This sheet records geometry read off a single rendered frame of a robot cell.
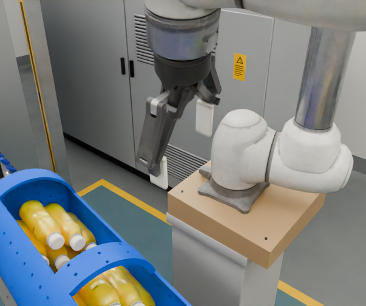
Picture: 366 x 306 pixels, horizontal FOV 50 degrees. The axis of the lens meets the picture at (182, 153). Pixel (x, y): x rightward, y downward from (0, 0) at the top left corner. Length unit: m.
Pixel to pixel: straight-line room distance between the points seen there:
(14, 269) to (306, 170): 0.76
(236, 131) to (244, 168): 0.11
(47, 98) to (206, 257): 0.93
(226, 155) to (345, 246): 1.83
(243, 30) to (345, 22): 1.77
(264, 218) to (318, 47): 0.52
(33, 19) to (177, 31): 1.24
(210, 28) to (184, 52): 0.04
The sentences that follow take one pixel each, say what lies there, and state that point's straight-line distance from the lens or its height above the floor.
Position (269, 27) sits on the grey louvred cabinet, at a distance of 2.08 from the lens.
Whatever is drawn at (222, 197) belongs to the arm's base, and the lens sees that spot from 1.24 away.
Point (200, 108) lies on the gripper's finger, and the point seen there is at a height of 1.58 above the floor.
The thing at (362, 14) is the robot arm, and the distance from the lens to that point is 0.40.
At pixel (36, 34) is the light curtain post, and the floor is 1.46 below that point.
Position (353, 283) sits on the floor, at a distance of 2.64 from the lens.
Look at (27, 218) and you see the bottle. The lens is 1.15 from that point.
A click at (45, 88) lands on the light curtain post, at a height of 1.24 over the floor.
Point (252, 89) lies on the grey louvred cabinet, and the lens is 2.21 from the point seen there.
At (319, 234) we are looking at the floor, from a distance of 2.89.
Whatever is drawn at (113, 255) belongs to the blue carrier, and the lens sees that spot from 0.88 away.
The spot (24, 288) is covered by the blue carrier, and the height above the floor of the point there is 1.16.
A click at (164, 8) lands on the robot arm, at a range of 0.45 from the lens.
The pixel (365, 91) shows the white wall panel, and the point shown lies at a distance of 3.35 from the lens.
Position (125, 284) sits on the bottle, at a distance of 0.95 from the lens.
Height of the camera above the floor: 1.85
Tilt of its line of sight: 31 degrees down
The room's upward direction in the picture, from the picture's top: straight up
